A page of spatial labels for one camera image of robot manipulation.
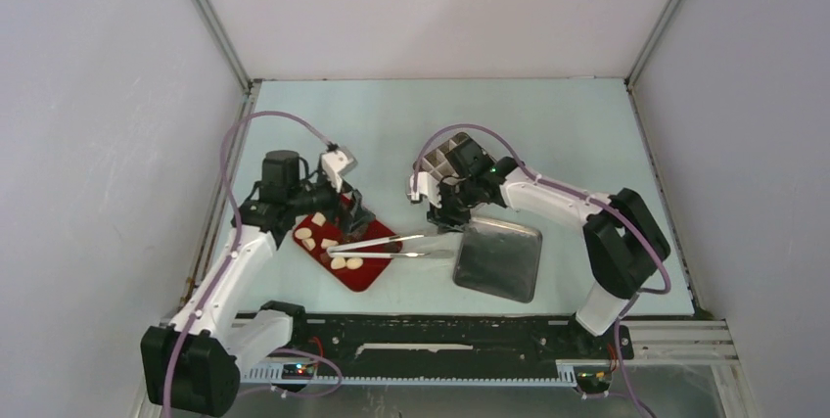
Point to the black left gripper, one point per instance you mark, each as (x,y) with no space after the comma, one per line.
(354,213)

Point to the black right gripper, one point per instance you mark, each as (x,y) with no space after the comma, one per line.
(446,218)

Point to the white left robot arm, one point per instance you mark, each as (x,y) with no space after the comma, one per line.
(196,362)

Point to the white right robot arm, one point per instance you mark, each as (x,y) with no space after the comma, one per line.
(625,244)

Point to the white chocolate top left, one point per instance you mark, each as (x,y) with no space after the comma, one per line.
(318,219)

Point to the white square chocolate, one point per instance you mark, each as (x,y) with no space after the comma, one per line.
(328,243)

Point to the white oval chocolate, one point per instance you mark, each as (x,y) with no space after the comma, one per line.
(354,263)
(339,263)

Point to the white chocolate left edge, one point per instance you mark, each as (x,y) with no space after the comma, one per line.
(309,244)

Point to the round dark chocolate piece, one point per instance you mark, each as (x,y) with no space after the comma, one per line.
(393,247)

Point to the red rectangular tray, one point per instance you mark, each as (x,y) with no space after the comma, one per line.
(358,280)

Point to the pink tin with white dividers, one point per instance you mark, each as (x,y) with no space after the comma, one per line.
(436,161)

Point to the silver metal tin lid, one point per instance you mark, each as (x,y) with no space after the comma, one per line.
(499,258)

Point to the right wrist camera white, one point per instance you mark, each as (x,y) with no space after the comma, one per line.
(424,186)

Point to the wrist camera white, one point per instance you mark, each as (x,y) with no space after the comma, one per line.
(424,186)
(333,165)

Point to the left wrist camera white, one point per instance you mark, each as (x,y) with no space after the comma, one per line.
(333,165)

